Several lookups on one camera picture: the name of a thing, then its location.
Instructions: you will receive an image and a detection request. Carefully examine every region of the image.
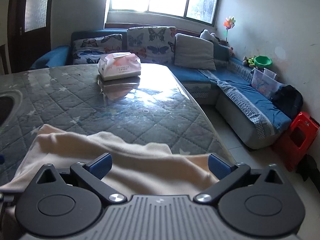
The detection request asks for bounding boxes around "cream white garment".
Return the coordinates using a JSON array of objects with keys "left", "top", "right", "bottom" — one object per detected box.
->
[{"left": 0, "top": 123, "right": 221, "bottom": 230}]

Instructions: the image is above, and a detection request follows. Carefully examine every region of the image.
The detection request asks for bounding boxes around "blue corner sofa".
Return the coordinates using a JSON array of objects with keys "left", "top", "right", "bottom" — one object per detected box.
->
[{"left": 32, "top": 29, "right": 293, "bottom": 150}]

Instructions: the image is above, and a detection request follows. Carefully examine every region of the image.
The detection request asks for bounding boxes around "red plastic stool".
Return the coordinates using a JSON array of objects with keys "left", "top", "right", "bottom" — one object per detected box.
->
[{"left": 273, "top": 112, "right": 319, "bottom": 172}]

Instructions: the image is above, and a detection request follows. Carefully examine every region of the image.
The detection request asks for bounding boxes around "black backpack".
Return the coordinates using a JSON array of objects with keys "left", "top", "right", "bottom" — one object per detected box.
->
[{"left": 271, "top": 85, "right": 303, "bottom": 120}]

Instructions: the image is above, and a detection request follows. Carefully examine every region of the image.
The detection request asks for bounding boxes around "clear plastic storage box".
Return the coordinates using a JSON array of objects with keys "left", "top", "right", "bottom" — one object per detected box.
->
[{"left": 251, "top": 68, "right": 284, "bottom": 100}]

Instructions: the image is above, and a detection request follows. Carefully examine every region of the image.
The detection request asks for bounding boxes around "pink white tissue pack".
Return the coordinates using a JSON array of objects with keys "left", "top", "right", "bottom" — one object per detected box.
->
[{"left": 98, "top": 52, "right": 141, "bottom": 81}]

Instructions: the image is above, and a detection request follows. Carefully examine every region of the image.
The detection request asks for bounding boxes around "round black induction cooktop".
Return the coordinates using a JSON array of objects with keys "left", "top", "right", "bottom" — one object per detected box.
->
[{"left": 0, "top": 89, "right": 23, "bottom": 130}]

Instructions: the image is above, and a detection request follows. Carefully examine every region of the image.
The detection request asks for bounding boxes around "green plastic bowl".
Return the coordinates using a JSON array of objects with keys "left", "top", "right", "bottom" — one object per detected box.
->
[{"left": 254, "top": 55, "right": 272, "bottom": 68}]

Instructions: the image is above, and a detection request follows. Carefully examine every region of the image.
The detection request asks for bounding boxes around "butterfly cushion left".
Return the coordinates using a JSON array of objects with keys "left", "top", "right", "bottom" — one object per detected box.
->
[{"left": 72, "top": 34, "right": 123, "bottom": 64}]

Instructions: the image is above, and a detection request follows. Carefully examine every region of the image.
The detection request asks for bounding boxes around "butterfly cushion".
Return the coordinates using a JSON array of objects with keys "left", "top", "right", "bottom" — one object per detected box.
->
[
  {"left": 127, "top": 26, "right": 176, "bottom": 65},
  {"left": 72, "top": 34, "right": 123, "bottom": 64}
]

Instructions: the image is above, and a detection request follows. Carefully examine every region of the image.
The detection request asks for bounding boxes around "plain grey cushion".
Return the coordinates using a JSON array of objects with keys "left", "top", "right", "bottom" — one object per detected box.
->
[{"left": 174, "top": 33, "right": 216, "bottom": 70}]

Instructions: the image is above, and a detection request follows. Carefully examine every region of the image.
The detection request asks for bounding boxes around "butterfly cushion right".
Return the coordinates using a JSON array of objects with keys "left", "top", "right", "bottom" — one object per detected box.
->
[{"left": 127, "top": 26, "right": 176, "bottom": 65}]

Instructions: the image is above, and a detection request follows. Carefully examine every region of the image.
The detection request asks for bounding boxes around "white plush toy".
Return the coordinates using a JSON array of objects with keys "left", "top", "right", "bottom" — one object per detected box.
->
[{"left": 200, "top": 29, "right": 220, "bottom": 43}]

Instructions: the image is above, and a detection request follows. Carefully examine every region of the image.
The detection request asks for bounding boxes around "colourful pinwheel toy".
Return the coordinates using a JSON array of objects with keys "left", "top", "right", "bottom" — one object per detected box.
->
[{"left": 223, "top": 16, "right": 236, "bottom": 44}]

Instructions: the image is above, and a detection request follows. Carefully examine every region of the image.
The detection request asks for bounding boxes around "dark wooden door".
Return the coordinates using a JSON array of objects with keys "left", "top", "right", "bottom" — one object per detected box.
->
[{"left": 1, "top": 0, "right": 52, "bottom": 75}]

